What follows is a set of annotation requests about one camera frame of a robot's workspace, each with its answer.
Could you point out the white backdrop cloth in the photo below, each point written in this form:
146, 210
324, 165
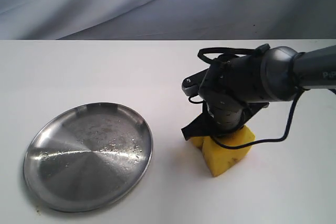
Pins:
167, 19

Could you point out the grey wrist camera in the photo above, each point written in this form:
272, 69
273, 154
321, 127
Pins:
191, 84

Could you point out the yellow sponge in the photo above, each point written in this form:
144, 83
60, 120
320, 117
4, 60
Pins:
218, 159

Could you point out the round stainless steel plate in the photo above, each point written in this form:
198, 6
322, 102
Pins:
88, 157

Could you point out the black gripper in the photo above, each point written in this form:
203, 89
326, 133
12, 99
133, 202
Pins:
222, 111

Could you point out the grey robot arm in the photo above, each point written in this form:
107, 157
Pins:
238, 83

